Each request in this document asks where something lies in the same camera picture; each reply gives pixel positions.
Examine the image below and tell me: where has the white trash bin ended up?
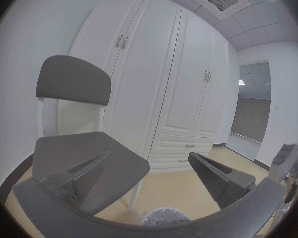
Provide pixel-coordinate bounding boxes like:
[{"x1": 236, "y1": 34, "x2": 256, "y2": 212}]
[{"x1": 142, "y1": 208, "x2": 192, "y2": 227}]

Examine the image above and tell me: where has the white chair with grey cushions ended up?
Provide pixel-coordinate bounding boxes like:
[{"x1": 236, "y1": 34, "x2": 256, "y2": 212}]
[{"x1": 32, "y1": 55, "x2": 151, "y2": 212}]

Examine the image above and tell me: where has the white wardrobe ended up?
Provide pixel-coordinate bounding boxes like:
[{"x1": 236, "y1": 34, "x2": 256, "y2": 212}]
[{"x1": 58, "y1": 0, "x2": 229, "y2": 174}]

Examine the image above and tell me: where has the grey curtain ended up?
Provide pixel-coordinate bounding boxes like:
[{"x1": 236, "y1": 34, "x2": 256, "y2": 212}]
[{"x1": 232, "y1": 96, "x2": 271, "y2": 144}]

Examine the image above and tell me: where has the clear plastic bag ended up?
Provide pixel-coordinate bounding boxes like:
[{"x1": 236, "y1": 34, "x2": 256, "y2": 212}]
[{"x1": 138, "y1": 207, "x2": 192, "y2": 227}]

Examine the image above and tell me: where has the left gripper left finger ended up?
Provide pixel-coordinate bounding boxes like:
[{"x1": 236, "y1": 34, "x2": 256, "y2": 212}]
[{"x1": 39, "y1": 151, "x2": 112, "y2": 207}]

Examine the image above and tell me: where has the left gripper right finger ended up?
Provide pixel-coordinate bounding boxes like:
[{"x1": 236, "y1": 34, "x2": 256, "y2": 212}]
[{"x1": 188, "y1": 152, "x2": 256, "y2": 209}]

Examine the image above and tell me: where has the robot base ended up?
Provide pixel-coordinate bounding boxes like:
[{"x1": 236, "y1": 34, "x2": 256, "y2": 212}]
[{"x1": 268, "y1": 143, "x2": 298, "y2": 206}]

